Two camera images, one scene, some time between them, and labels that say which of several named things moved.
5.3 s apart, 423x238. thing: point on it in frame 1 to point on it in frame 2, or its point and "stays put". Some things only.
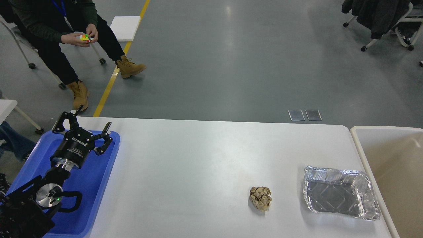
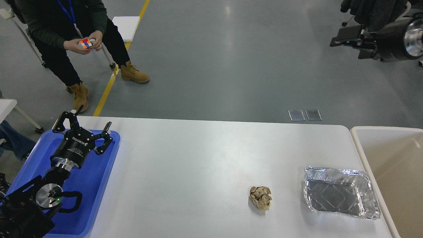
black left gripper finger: x=59 y=127 stays put
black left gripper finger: x=108 y=139 stays put
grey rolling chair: x=20 y=33 to x=7 y=13
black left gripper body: x=73 y=152 stays put
